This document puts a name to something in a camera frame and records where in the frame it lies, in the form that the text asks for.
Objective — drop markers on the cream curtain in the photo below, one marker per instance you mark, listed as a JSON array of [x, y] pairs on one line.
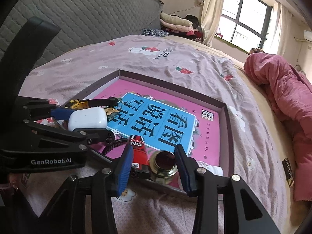
[[212, 9]]

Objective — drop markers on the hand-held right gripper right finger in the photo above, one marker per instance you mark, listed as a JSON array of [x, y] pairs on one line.
[[184, 170]]

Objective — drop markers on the red and black tube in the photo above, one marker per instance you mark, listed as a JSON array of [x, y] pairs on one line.
[[140, 153]]

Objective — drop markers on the beige folded blanket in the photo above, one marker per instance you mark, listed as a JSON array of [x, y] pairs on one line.
[[174, 19]]

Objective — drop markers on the white earbuds case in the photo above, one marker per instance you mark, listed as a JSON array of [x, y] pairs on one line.
[[87, 118]]

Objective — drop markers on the pink strawberry printed blanket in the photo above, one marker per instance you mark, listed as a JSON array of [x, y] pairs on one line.
[[158, 58]]

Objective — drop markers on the red patterned folded clothes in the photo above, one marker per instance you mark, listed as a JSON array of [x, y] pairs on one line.
[[185, 31]]

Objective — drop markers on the pink quilt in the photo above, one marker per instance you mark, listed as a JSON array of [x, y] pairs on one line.
[[282, 82]]

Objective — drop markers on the pink and blue book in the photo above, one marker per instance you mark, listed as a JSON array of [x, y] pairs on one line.
[[158, 121]]

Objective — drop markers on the black hair clip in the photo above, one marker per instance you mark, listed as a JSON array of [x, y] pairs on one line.
[[115, 145]]

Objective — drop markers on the sheer white curtain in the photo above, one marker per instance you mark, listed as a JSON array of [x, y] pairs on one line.
[[282, 29]]

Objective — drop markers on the black framed window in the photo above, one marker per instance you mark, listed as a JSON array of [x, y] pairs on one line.
[[246, 17]]

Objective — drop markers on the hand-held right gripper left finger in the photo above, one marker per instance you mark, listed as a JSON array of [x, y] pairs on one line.
[[124, 170]]

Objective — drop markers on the white pill bottle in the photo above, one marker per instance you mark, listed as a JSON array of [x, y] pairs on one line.
[[210, 168]]

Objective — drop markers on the black mattress label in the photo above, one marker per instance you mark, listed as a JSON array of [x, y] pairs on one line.
[[288, 173]]

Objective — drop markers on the shallow brown cardboard box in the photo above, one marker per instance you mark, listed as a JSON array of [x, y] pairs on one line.
[[230, 139]]

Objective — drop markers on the gold glass jar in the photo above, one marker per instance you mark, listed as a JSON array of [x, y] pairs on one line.
[[163, 168]]

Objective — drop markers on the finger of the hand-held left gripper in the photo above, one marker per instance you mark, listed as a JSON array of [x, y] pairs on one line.
[[73, 137], [61, 113]]

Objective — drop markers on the dark patterned cloth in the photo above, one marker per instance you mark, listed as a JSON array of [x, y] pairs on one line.
[[154, 32]]

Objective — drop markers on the beige mattress sheet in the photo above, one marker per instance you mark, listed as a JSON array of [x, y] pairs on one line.
[[263, 117]]

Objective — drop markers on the white air conditioner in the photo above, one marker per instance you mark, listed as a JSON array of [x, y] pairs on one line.
[[308, 36]]

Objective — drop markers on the black garment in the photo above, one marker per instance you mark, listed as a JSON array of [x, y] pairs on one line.
[[192, 19]]

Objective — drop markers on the grey quilted headboard cover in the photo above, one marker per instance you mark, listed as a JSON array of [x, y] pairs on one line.
[[85, 12]]

